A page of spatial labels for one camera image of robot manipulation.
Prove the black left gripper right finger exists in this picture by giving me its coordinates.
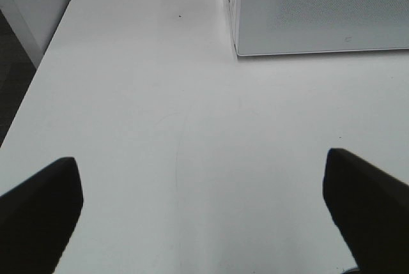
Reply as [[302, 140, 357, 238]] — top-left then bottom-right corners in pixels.
[[323, 148, 408, 273]]

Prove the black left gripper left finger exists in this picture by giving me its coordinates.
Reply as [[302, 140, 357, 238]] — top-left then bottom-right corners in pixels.
[[1, 157, 84, 273]]

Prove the white microwave door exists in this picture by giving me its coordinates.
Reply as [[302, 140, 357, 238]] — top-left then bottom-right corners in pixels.
[[239, 0, 408, 56]]

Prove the white microwave oven body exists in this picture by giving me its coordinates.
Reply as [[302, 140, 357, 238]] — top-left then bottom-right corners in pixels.
[[220, 0, 245, 56]]

